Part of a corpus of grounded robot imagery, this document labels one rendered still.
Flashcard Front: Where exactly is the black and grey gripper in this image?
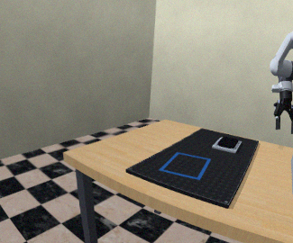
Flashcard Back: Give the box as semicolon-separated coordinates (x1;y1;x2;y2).
273;90;293;134

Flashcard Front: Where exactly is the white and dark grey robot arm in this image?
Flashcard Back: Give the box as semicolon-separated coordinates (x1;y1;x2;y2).
270;32;293;93

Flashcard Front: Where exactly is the blue tape outline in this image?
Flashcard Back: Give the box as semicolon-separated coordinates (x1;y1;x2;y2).
159;152;211;180

